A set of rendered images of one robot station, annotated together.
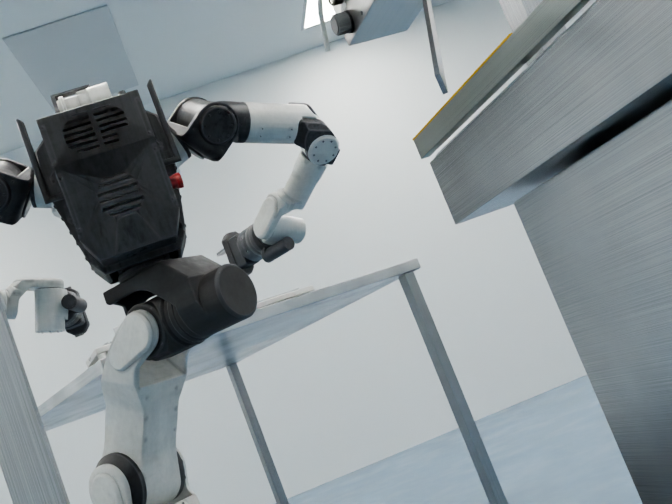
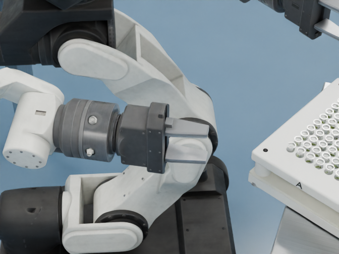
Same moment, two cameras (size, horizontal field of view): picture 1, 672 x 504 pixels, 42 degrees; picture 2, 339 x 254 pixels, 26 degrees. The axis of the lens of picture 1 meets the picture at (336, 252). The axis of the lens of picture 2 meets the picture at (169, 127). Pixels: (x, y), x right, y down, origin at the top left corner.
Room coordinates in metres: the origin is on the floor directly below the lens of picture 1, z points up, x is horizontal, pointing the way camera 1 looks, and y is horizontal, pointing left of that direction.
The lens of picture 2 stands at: (2.89, -0.19, 1.78)
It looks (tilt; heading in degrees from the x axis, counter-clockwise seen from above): 44 degrees down; 145
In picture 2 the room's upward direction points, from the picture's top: straight up
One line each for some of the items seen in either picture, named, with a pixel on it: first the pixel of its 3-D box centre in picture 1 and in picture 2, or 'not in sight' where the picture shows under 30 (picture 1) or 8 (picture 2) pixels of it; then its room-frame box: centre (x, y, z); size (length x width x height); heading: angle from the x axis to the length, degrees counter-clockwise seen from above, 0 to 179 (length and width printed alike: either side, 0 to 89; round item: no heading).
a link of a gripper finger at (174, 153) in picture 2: not in sight; (185, 156); (2.28, 0.27, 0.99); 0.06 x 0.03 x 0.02; 45
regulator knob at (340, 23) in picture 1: (340, 20); not in sight; (1.24, -0.13, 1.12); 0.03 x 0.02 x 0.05; 18
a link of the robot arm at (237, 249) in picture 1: (248, 247); (125, 135); (2.22, 0.21, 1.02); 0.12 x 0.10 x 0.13; 45
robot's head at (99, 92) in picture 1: (90, 108); not in sight; (1.78, 0.38, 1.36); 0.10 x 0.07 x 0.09; 103
